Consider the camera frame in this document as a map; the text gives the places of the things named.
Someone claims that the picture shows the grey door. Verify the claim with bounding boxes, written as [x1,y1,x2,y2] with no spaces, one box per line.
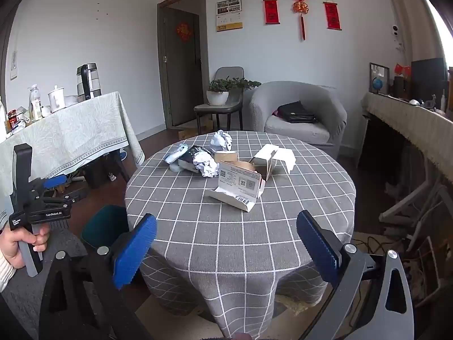
[157,0,209,130]

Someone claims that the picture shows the person's grey fleece pants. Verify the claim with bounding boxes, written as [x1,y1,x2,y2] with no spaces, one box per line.
[0,225,93,340]

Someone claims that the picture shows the teal bin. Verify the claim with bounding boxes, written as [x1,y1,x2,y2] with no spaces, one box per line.
[81,205,130,252]

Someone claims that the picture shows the side table, pale green cloth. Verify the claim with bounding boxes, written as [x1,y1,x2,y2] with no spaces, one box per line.
[0,91,145,220]

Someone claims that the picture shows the wall calendar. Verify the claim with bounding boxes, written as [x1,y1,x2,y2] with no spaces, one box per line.
[216,0,244,32]

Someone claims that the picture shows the light blue bag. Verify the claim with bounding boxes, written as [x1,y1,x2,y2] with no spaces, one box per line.
[164,143,188,165]

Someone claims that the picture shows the person's left forearm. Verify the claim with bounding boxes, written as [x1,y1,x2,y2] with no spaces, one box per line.
[0,250,17,293]

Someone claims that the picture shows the brown paper cup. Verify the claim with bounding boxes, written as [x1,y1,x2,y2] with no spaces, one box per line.
[213,150,238,163]

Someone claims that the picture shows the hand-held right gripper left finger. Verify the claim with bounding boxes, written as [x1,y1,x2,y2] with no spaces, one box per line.
[39,213,158,340]

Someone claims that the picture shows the white folding rack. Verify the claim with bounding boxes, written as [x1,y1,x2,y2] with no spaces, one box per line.
[379,177,453,252]

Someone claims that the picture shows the red door decoration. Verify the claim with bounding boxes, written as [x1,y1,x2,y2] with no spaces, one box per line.
[176,22,195,42]

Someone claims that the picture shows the potted green plant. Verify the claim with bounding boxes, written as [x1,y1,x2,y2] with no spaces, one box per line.
[206,77,262,106]

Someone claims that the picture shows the white lidded mug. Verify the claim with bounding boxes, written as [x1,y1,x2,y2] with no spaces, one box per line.
[48,86,66,113]

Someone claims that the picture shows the white cardboard box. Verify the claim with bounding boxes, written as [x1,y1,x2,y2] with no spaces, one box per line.
[249,144,281,182]

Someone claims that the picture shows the white paper ball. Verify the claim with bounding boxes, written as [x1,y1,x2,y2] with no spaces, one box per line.
[210,130,233,150]
[193,152,218,178]

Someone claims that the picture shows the red hanging scroll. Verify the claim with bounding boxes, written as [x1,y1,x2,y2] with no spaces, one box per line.
[262,0,281,25]
[323,0,342,31]

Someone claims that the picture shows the grey armchair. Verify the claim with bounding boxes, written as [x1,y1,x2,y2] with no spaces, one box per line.
[248,81,347,156]

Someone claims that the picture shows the person's left hand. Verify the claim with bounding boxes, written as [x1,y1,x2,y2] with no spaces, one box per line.
[0,225,51,270]

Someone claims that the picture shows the grey checked tablecloth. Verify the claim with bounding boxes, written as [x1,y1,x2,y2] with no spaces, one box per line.
[125,130,356,339]

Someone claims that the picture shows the glass electric kettle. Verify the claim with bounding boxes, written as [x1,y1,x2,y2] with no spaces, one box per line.
[76,63,102,103]

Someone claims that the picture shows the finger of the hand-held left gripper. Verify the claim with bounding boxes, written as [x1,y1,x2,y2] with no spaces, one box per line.
[31,175,68,195]
[42,189,87,208]

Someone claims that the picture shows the clear plastic bottle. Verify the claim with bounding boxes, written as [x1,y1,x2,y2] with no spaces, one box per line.
[29,84,43,121]

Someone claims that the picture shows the black printed packet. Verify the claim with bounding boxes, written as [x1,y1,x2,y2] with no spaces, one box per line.
[177,146,204,172]

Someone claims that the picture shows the grey dining chair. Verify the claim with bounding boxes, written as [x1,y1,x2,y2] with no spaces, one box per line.
[194,67,245,133]

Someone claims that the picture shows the black handbag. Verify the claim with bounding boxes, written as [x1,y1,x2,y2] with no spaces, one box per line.
[272,101,319,124]

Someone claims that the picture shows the framed picture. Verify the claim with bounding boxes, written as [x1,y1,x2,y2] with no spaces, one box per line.
[369,63,390,94]

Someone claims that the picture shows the black table leg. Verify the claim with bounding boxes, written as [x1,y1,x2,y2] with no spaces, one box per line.
[113,150,130,183]

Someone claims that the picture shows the white labelled carton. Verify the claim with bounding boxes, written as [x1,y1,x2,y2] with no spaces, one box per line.
[205,160,266,213]

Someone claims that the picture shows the cabinet with beige cloth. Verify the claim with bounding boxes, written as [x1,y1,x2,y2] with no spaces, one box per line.
[361,92,453,185]

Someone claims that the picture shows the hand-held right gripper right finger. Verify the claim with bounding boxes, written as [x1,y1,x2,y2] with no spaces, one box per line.
[296,210,414,340]

